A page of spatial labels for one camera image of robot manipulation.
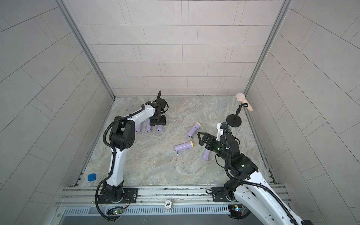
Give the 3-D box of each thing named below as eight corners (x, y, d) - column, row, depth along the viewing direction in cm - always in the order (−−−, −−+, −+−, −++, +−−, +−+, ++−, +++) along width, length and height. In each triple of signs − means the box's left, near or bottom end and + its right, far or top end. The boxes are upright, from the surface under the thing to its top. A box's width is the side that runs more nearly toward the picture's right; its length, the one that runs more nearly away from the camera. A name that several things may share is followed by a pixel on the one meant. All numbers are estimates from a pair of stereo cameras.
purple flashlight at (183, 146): (175, 152, 88) (175, 150, 85) (174, 147, 90) (174, 145, 88) (193, 147, 90) (193, 145, 87) (192, 143, 92) (192, 140, 90)
